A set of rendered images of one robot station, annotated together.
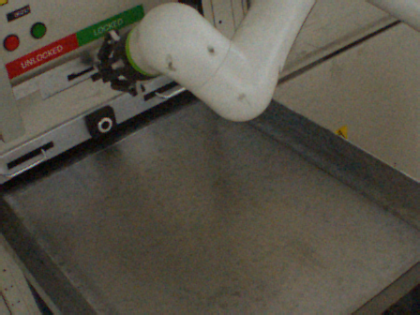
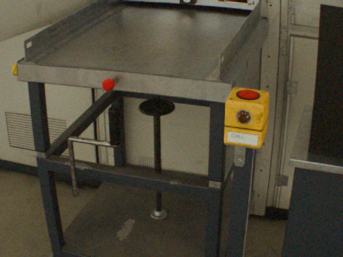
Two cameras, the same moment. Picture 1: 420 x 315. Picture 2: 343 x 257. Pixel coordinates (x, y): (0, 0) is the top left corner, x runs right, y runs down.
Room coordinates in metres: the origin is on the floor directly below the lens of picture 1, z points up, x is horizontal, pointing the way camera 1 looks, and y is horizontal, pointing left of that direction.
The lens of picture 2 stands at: (-0.10, -1.23, 1.33)
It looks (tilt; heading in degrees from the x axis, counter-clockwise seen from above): 27 degrees down; 47
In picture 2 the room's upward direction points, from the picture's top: straight up
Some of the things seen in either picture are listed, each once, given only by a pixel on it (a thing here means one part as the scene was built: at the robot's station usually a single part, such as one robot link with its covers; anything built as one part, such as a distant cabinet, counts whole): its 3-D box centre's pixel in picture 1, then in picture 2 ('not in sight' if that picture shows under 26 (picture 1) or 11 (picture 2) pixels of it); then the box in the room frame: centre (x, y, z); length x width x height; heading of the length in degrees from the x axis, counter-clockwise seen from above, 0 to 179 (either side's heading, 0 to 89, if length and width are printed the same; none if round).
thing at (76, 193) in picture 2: not in sight; (94, 155); (0.63, -0.11, 0.60); 0.17 x 0.03 x 0.30; 121
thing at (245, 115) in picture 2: not in sight; (243, 118); (0.67, -0.60, 0.87); 0.03 x 0.01 x 0.03; 120
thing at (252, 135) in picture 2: not in sight; (247, 117); (0.71, -0.57, 0.85); 0.08 x 0.08 x 0.10; 30
